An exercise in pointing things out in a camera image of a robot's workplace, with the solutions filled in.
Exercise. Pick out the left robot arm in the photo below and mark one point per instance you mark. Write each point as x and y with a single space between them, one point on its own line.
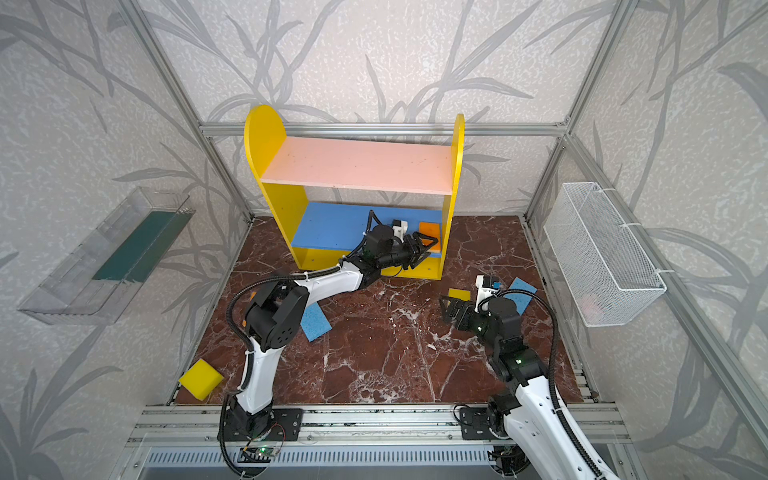
266 316

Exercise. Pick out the clear plastic wall bin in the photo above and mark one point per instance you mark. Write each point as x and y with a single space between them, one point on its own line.
95 283

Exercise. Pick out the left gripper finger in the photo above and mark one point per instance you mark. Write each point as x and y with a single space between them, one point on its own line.
418 259
423 240

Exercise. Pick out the left controller board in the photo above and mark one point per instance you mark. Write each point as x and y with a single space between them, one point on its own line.
258 454

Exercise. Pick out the yellow orange sponge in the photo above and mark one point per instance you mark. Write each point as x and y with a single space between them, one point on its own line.
431 234

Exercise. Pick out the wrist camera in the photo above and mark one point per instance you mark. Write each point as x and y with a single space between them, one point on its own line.
400 228
487 286

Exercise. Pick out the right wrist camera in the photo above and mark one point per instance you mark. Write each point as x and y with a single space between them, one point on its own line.
487 286

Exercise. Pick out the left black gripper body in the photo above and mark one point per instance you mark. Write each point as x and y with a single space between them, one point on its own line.
411 251

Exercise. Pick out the controller board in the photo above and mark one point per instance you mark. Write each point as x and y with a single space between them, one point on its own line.
508 462
258 454

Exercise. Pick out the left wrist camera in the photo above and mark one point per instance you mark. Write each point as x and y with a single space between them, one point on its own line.
400 228

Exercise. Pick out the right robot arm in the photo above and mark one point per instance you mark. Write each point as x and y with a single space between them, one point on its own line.
532 413

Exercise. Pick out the blue sponge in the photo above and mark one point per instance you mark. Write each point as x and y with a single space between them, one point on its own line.
521 301
314 322

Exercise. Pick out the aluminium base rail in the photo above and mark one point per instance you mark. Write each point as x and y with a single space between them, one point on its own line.
369 437

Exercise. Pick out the yellow shelf unit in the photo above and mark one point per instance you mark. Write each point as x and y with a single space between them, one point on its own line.
319 234

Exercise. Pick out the right controller board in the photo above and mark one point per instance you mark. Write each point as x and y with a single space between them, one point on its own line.
508 462

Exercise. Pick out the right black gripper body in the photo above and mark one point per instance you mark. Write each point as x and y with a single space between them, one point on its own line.
456 313

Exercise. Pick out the white wire mesh basket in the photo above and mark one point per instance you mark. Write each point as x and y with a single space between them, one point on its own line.
609 275

